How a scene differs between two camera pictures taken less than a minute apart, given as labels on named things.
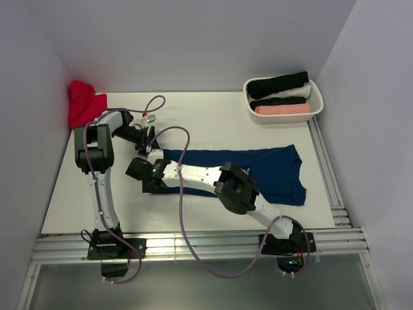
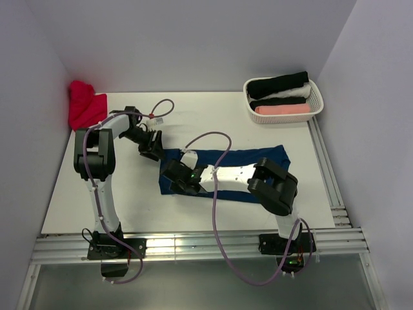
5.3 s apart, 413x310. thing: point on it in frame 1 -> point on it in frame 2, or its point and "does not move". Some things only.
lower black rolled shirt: (277, 101) does not move
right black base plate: (296, 243) does not move
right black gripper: (146, 188) -> (181, 189)
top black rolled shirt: (259, 88) does not move
